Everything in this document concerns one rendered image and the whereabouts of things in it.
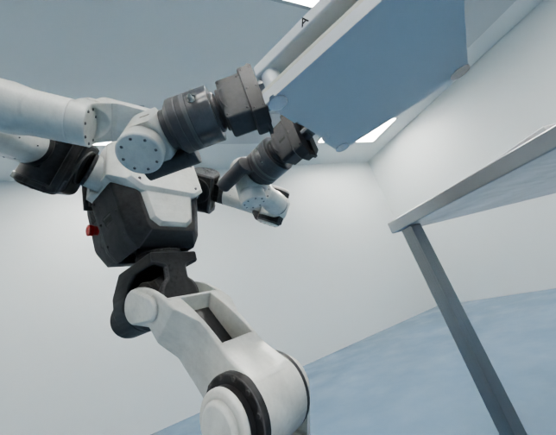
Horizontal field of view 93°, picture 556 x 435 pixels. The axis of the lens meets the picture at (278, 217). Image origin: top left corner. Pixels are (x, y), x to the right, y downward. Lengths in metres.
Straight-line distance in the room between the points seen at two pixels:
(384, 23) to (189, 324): 0.57
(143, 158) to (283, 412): 0.45
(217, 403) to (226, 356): 0.07
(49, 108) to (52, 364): 3.18
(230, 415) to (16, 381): 3.20
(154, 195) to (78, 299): 2.87
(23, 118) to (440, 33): 0.56
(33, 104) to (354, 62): 0.43
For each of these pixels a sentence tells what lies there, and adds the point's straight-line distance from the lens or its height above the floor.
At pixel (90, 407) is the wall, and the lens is 3.49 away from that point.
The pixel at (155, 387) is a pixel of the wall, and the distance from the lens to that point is 3.42.
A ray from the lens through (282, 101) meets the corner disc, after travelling 0.40.
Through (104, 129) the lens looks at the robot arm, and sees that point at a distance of 0.54.
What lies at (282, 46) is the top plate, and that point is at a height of 1.03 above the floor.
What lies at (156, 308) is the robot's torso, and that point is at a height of 0.79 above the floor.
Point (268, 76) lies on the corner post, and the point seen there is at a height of 1.01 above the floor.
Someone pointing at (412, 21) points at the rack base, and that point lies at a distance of 0.42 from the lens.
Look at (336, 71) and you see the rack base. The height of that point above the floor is 0.97.
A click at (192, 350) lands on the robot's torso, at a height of 0.69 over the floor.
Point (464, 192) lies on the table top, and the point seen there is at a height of 0.83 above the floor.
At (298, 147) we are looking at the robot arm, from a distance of 0.54.
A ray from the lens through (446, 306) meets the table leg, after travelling 0.86.
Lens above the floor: 0.71
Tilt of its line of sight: 18 degrees up
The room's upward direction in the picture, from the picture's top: 18 degrees counter-clockwise
